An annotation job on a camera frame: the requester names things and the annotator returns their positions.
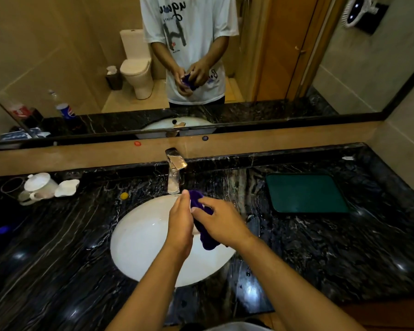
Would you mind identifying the person's left forearm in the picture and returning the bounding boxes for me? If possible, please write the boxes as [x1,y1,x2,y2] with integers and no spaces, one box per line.
[105,239,193,331]

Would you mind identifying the person's left hand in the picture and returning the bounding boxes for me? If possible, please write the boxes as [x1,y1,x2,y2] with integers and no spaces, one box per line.
[165,189,195,258]

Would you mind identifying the white ceramic saucer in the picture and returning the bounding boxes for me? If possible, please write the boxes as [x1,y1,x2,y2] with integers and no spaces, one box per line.
[54,179,81,198]

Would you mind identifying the purple cloth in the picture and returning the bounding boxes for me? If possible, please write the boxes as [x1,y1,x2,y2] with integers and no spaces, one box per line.
[188,189,222,251]

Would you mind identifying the person's white shirt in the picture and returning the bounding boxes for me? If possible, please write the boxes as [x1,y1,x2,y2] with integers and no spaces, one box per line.
[203,321,274,331]

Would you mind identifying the white oval sink basin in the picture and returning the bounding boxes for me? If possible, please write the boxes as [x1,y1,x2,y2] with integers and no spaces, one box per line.
[110,194,236,288]

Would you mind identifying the white lidded ceramic cup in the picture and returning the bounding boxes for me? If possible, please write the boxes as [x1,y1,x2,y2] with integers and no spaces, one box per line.
[18,172,59,206]

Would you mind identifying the green rectangular tray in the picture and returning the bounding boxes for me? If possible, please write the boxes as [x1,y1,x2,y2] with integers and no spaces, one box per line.
[265,173,350,214]

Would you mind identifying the clear glass ring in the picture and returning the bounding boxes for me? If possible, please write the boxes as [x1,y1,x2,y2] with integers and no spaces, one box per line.
[0,176,27,199]

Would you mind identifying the chrome faucet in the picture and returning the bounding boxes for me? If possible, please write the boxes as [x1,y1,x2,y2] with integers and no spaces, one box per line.
[164,147,188,195]

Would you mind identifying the person's right forearm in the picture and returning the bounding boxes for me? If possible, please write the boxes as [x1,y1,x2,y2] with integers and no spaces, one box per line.
[235,234,366,331]

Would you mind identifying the person's right hand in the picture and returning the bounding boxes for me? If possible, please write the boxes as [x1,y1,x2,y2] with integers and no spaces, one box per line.
[191,196,255,248]

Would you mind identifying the large wall mirror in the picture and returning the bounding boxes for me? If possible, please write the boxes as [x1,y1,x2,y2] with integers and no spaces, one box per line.
[0,0,414,153]

